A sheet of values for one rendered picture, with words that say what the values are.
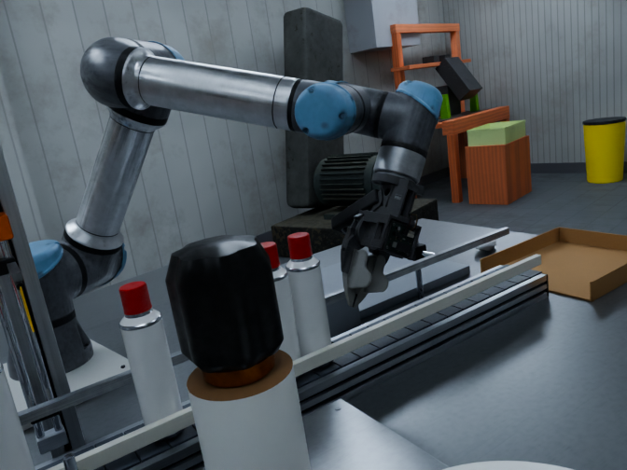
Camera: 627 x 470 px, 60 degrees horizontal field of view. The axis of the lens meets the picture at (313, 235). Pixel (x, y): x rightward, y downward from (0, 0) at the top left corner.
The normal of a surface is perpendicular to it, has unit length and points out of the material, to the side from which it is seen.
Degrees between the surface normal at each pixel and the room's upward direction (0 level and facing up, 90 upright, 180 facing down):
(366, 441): 0
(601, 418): 0
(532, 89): 90
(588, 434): 0
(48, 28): 90
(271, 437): 90
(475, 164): 90
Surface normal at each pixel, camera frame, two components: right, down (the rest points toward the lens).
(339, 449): -0.14, -0.96
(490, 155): -0.66, 0.28
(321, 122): -0.31, 0.25
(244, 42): 0.70, 0.07
